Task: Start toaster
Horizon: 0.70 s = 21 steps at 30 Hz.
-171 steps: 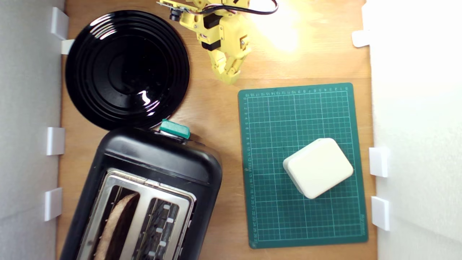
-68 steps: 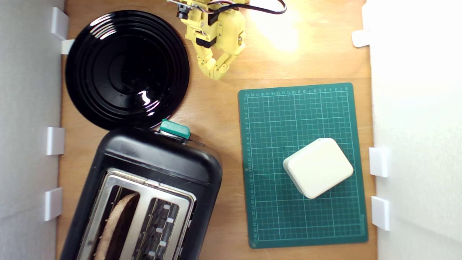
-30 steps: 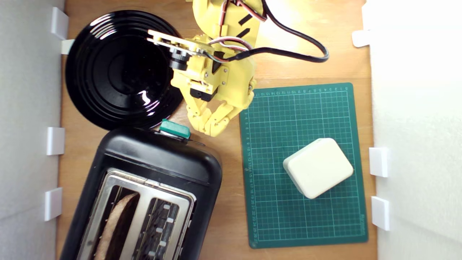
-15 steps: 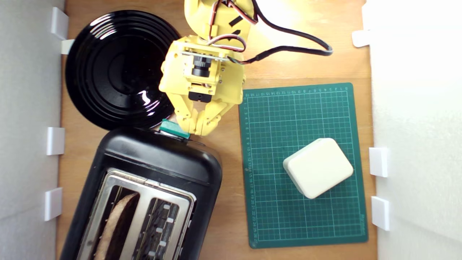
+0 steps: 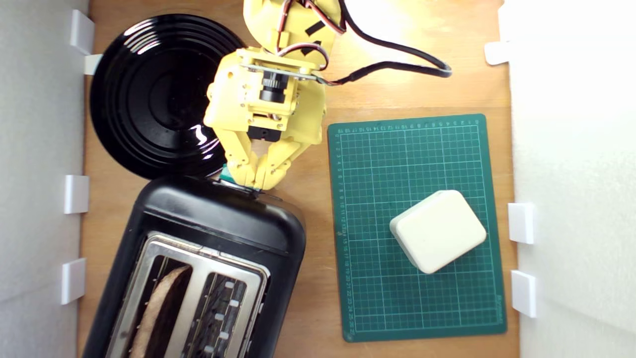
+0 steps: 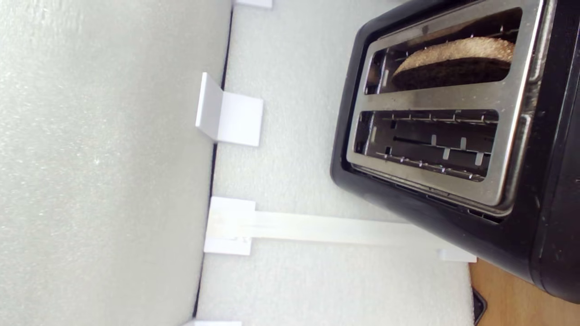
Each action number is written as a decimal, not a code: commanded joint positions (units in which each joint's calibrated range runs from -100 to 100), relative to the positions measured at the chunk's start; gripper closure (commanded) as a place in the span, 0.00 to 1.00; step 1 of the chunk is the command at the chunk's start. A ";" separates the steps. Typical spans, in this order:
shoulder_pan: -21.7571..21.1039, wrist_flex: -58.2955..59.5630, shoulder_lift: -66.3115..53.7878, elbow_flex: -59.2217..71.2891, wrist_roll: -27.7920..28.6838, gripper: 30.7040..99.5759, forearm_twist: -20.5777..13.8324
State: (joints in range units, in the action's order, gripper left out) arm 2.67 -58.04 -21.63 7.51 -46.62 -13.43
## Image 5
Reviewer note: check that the small black gripper camera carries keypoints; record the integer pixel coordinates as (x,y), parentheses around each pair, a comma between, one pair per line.
(273,88)

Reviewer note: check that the brown bread slice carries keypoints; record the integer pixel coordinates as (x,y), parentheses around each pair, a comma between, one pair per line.
(161,308)

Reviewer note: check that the green cutting mat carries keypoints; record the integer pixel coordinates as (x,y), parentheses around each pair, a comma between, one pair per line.
(377,298)

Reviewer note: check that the black ridged plate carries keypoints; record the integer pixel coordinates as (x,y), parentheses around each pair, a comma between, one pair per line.
(149,99)

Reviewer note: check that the black two-slot toaster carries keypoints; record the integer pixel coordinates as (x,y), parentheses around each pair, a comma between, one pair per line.
(218,219)

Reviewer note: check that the white rounded block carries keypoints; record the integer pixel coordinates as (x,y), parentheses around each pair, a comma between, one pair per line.
(439,231)

